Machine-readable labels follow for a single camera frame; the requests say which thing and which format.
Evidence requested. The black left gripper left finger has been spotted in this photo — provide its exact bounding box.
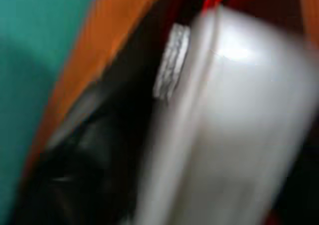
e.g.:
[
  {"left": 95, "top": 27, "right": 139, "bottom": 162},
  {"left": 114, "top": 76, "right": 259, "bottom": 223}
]
[{"left": 14, "top": 81, "right": 157, "bottom": 225}]

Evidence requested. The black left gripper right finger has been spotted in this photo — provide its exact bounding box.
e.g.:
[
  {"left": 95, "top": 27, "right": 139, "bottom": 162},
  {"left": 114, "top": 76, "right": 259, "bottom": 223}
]
[{"left": 280, "top": 132, "right": 319, "bottom": 225}]

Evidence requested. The white box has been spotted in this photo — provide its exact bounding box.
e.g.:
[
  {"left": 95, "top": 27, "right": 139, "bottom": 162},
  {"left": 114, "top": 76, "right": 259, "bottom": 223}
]
[{"left": 134, "top": 4, "right": 319, "bottom": 225}]

